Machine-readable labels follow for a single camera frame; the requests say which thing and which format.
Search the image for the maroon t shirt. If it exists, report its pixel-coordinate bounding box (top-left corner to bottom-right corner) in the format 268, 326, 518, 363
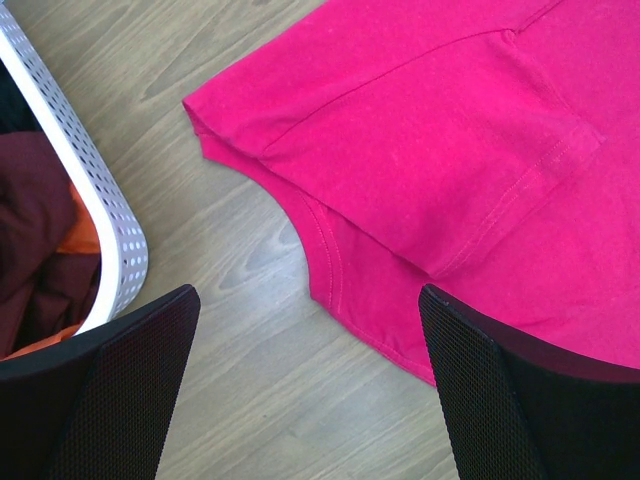
0, 130, 101, 359

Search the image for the black t shirt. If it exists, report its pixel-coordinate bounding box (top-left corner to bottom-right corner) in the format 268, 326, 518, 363
0, 64, 42, 134

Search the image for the white laundry basket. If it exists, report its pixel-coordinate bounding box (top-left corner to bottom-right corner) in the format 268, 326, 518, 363
1, 6, 149, 334

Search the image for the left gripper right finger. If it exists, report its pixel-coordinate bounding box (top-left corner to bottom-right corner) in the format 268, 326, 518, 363
419, 284, 639, 479

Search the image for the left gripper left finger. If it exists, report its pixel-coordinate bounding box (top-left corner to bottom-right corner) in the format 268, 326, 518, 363
1, 285, 200, 479

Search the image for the pink t shirt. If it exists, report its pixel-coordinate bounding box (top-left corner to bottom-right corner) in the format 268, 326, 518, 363
183, 1, 639, 382

